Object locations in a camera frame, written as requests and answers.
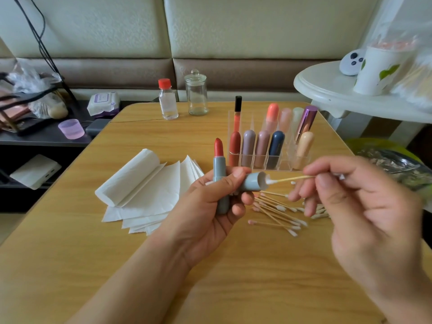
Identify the red lipstick grey-blue tube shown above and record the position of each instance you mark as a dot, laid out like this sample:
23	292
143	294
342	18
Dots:
220	182

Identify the white tissue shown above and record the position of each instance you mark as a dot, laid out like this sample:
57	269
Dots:
128	177

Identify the white mug green leaf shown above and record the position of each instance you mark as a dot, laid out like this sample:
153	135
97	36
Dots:
381	72

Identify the red lipstick navy tube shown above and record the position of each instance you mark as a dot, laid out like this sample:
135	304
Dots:
276	151

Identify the person's right forearm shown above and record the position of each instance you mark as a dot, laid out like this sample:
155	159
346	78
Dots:
412	313

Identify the beige padded backrest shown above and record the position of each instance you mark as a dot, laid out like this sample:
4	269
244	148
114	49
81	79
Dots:
270	23

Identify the pile of cotton swabs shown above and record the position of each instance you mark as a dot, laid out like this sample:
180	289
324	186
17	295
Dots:
320	211

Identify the red lipstick dusty pink tube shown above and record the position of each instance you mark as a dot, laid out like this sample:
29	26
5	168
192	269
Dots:
262	150

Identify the white round side table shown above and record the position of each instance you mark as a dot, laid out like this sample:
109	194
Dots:
324	87

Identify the crumpled clear plastic bag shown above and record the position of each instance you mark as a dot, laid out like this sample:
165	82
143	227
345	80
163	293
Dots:
34	81

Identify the white panda figure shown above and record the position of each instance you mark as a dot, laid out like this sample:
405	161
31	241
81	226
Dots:
352	62

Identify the wet wipes pack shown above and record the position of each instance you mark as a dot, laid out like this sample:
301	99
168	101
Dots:
103	104

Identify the grey-blue lipstick cap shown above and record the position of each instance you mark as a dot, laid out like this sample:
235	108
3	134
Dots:
255	181

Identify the person's left hand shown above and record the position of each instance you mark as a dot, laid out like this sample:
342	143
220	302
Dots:
196	226

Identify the clear acrylic lipstick organizer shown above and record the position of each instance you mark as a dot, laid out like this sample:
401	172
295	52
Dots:
297	141

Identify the pink tray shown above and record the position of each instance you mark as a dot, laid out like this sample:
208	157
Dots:
7	114

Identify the yellow-green bin with bag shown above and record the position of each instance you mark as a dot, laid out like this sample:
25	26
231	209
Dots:
405	168

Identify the red lipstick mauve tube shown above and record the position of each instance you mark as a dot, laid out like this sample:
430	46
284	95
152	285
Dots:
248	150

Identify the white power bank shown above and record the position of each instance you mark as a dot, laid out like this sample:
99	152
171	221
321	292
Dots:
35	172

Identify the person's right hand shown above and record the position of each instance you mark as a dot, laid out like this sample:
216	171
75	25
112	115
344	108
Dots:
368	226

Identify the glass jar with lid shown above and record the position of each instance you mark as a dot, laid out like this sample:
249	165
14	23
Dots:
196	95

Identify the person's left forearm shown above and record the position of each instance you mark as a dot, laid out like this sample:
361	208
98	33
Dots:
118	293

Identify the stack of white tissues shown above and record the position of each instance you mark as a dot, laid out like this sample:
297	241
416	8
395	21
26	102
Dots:
148	192

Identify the clear bottle red cap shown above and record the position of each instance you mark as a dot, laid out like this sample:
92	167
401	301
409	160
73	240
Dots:
168	101

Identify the black low shelf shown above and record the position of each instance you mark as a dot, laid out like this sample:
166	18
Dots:
44	145

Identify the small purple plastic cup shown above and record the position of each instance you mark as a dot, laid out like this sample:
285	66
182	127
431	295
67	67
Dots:
71	129

